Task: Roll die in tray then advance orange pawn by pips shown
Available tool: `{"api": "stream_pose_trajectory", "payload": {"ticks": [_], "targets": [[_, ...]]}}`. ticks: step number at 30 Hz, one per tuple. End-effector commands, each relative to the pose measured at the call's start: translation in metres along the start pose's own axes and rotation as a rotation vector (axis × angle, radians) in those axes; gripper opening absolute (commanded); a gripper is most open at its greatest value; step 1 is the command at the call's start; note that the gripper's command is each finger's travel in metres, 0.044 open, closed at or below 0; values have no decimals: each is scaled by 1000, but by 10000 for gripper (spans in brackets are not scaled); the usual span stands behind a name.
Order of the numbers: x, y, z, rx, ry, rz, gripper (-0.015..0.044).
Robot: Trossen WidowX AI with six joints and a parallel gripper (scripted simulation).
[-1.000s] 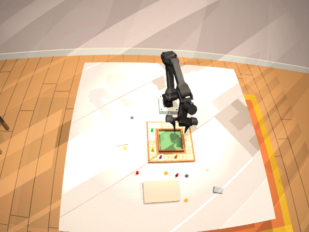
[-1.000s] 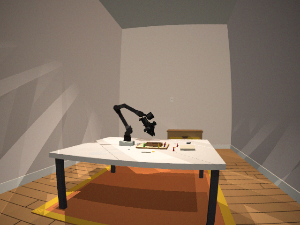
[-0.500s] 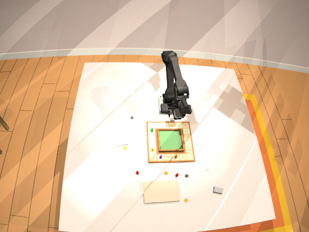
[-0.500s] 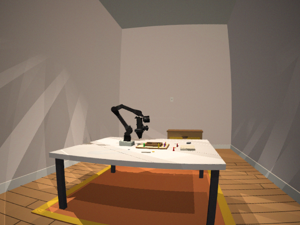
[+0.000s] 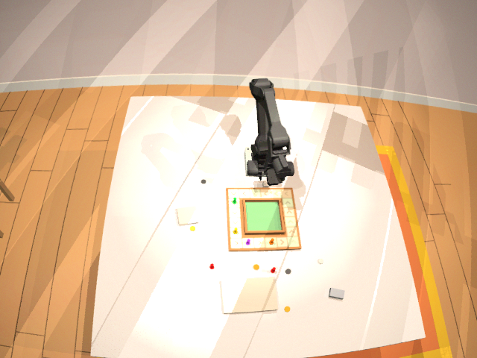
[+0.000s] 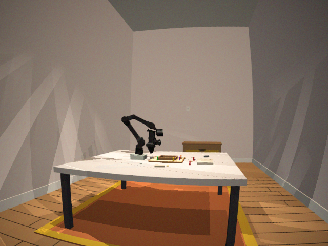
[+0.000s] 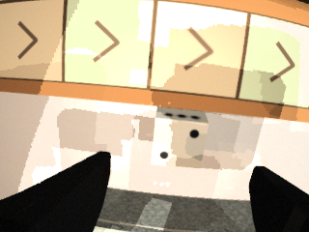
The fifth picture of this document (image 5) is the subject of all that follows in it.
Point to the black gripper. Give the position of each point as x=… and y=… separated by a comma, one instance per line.
x=255, y=169

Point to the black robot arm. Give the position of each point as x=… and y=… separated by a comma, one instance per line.
x=272, y=135

